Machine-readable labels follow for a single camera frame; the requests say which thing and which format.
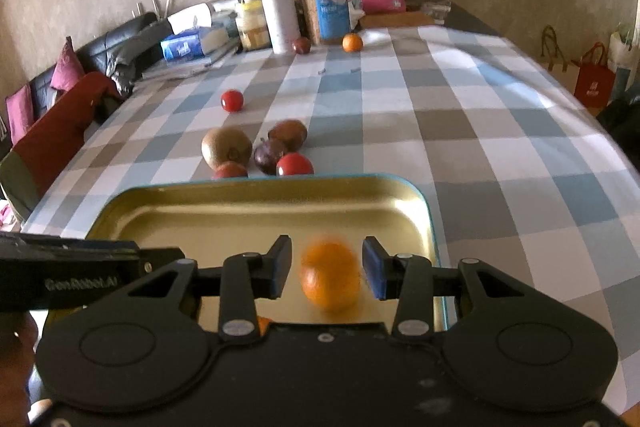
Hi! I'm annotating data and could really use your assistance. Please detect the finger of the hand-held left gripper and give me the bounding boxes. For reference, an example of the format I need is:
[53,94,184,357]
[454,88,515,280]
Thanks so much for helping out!
[137,247,187,279]
[0,232,142,261]

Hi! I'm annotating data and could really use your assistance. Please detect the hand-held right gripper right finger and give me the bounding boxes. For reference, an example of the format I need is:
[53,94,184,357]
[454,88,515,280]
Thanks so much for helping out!
[362,236,528,342]

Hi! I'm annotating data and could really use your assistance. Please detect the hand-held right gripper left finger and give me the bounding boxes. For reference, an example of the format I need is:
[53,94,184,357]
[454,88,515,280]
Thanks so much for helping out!
[125,234,293,342]

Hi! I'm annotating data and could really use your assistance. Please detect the gold metal tray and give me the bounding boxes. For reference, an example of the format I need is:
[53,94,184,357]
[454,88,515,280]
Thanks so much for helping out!
[85,173,448,333]

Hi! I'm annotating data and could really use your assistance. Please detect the small red tomato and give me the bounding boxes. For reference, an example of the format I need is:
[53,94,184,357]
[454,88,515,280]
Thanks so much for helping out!
[276,153,315,178]
[221,90,245,113]

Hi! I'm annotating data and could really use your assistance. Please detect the red peach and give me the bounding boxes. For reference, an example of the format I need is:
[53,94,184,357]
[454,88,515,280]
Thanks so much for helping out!
[212,161,249,180]

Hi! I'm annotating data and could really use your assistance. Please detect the brown kiwi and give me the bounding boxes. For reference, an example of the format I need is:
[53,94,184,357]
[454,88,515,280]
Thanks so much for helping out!
[201,127,253,170]

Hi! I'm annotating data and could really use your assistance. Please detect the reddish brown plum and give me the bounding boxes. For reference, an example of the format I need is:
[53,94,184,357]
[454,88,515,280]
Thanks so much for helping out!
[267,119,308,155]

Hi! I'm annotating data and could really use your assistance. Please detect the olive green cloth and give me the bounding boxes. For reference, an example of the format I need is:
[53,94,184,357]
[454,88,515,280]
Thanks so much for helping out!
[0,152,43,223]

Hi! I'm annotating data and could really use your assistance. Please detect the dark purple plum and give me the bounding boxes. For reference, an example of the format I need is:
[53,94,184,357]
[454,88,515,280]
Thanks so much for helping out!
[254,139,288,176]

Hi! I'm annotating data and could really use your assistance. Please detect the red wooden chair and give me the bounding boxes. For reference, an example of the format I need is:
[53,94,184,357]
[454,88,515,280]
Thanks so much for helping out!
[10,72,123,208]

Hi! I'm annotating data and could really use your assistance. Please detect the magenta cushion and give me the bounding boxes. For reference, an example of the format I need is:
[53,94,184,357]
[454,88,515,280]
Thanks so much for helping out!
[5,84,36,145]
[50,36,85,90]

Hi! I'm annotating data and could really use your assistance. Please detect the checked tablecloth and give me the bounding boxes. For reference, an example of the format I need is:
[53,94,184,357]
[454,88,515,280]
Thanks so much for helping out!
[22,24,640,423]

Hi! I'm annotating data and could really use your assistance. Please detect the black leather sofa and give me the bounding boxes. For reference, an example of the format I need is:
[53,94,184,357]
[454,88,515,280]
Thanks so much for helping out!
[27,12,161,108]

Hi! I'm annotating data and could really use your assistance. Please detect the grey jacket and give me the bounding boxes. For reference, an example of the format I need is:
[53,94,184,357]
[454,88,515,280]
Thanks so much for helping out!
[107,19,173,98]

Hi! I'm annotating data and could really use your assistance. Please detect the blue tissue pack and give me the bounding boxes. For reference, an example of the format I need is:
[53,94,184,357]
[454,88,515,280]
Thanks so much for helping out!
[160,27,231,62]

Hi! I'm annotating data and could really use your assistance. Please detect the glass jar yellow lid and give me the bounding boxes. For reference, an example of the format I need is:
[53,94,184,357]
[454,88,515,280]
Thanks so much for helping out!
[235,1,272,52]

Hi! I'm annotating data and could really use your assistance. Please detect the brown wooden board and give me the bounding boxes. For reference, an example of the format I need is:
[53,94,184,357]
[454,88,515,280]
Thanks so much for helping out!
[357,11,436,30]

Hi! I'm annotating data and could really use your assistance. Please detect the grey metal rack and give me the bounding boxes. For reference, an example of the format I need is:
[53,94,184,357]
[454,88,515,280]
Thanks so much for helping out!
[131,0,177,20]

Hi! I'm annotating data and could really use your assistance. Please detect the white thermos lilac lid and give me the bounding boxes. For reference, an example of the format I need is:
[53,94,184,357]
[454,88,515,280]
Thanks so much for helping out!
[257,0,302,55]

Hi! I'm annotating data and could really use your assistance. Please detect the clear canister blue label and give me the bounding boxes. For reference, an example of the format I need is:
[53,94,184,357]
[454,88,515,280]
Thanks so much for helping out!
[292,0,353,46]

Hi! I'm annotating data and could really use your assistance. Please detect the pink pouch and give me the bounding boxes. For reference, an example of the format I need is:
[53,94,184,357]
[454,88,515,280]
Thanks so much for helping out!
[360,0,406,14]

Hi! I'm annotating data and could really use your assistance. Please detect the brown paper bag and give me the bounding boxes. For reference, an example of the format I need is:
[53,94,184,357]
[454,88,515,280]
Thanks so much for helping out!
[540,25,571,72]

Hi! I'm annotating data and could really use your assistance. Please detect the red paper bag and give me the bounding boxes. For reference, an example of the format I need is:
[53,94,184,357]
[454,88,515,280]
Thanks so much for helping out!
[572,42,617,110]

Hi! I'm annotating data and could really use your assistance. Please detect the black bag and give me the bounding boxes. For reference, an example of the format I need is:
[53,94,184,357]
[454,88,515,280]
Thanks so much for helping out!
[595,92,640,168]

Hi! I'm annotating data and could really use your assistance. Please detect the white paper bag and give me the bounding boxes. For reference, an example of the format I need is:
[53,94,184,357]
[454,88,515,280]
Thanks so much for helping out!
[607,24,640,75]

